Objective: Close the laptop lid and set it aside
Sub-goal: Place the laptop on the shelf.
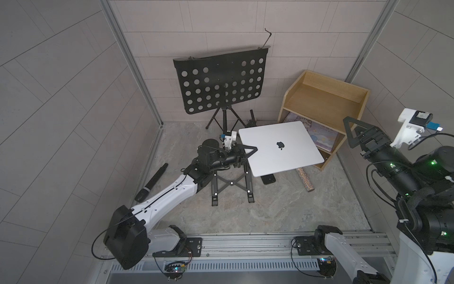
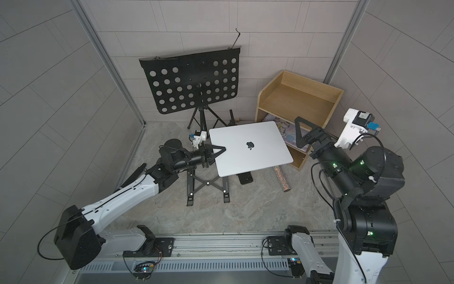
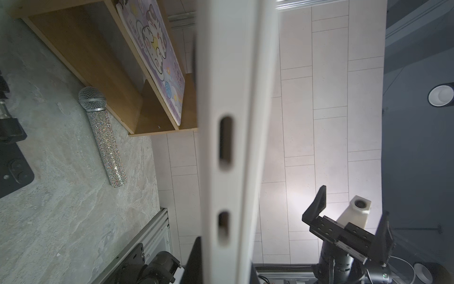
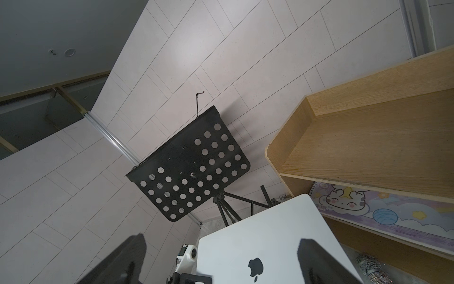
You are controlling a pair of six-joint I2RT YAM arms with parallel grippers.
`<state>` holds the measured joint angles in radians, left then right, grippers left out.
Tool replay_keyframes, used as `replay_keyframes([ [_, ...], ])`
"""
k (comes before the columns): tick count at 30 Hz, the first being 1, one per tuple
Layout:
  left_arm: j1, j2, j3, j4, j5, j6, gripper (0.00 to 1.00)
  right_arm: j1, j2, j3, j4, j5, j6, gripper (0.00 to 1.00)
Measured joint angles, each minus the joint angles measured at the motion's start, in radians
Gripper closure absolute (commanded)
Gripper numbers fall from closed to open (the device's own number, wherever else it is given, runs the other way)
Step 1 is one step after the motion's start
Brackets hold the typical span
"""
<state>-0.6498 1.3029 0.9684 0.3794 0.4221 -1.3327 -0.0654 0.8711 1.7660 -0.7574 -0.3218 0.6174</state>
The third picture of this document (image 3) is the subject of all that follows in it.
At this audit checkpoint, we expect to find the silver laptop computer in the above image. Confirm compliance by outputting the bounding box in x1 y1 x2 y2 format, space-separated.
194 1 279 284

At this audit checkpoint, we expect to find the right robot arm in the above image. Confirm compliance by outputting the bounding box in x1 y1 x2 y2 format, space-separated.
301 185 395 284

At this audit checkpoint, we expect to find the rhinestone glitter microphone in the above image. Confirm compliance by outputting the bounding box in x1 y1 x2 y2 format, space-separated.
78 86 127 188

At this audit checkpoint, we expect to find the purple cartoon spiral notebook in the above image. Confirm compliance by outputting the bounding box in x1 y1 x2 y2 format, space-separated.
116 1 185 126

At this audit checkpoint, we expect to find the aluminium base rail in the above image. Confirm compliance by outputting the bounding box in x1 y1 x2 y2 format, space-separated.
92 208 173 284

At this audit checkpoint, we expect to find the wooden shelf unit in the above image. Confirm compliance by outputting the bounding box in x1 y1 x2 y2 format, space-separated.
5 1 197 136

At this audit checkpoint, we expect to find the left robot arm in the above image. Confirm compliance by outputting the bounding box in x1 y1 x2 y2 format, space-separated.
105 237 203 284

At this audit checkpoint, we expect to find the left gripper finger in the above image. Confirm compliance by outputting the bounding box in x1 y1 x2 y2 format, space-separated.
180 237 203 284

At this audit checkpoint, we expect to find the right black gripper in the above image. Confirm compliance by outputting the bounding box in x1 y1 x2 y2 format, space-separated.
301 185 394 264

